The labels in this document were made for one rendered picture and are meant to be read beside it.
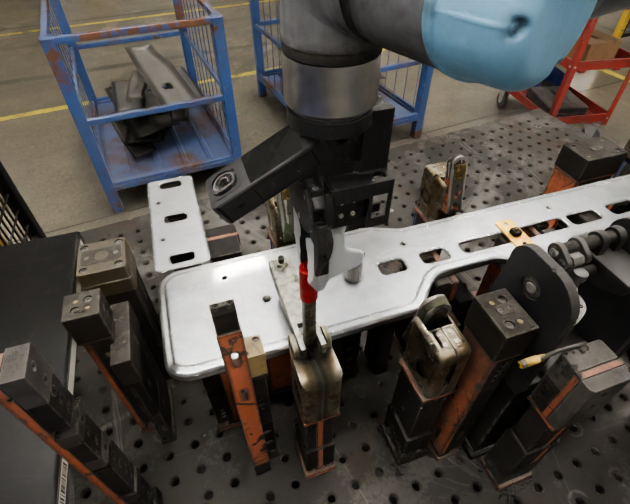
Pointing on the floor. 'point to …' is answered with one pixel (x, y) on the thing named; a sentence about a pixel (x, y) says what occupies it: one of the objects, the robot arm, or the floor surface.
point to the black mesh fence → (4, 199)
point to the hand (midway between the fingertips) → (308, 274)
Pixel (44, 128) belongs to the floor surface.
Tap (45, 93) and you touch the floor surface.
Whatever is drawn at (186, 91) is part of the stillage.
